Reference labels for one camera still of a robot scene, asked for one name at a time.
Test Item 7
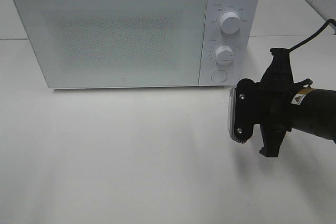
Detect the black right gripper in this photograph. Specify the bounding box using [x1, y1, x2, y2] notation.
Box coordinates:
[255, 48, 302, 157]

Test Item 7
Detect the round door release button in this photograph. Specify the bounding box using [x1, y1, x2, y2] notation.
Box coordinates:
[211, 70, 227, 83]

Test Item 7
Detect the white timer knob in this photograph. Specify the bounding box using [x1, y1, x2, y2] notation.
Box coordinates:
[214, 46, 234, 65]

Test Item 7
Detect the white microwave door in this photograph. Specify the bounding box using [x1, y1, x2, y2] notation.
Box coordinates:
[14, 0, 207, 89]

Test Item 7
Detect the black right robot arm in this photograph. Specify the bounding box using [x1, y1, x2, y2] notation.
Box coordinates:
[257, 48, 335, 145]

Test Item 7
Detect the white upper microwave knob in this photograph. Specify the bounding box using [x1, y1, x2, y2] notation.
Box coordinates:
[219, 10, 242, 34]

